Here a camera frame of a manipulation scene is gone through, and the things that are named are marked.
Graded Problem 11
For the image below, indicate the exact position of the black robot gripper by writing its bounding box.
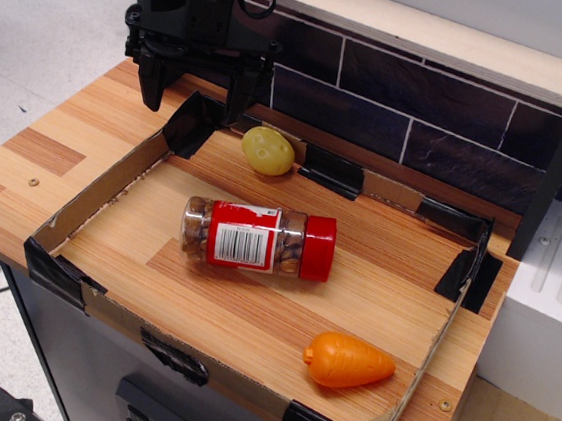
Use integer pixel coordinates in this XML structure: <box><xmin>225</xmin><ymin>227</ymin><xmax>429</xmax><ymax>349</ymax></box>
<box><xmin>125</xmin><ymin>0</ymin><xmax>282</xmax><ymax>127</ymax></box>

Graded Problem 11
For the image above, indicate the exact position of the red-capped spice bottle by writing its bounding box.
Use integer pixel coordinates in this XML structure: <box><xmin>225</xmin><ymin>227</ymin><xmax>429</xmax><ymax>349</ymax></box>
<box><xmin>180</xmin><ymin>196</ymin><xmax>337</xmax><ymax>282</ymax></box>

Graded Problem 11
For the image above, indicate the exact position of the cardboard fence with black tape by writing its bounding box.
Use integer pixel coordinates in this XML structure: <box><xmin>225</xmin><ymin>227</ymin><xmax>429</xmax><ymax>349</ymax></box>
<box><xmin>17</xmin><ymin>77</ymin><xmax>500</xmax><ymax>421</ymax></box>

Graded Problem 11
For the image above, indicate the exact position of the yellow plastic toy potato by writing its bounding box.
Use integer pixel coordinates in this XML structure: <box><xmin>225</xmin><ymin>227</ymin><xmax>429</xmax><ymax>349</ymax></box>
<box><xmin>241</xmin><ymin>126</ymin><xmax>295</xmax><ymax>177</ymax></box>

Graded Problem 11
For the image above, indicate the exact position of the dark brick-pattern shelf unit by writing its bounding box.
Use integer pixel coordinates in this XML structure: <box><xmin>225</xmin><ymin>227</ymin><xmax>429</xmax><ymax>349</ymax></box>
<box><xmin>111</xmin><ymin>0</ymin><xmax>562</xmax><ymax>265</ymax></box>

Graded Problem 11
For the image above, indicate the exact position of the orange plastic toy carrot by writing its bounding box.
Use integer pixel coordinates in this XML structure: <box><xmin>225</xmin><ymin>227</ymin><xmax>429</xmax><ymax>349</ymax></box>
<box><xmin>302</xmin><ymin>331</ymin><xmax>396</xmax><ymax>389</ymax></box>

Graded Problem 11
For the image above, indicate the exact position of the white grooved cabinet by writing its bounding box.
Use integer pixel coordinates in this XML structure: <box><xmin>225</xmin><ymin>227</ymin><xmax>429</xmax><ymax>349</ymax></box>
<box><xmin>478</xmin><ymin>201</ymin><xmax>562</xmax><ymax>420</ymax></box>

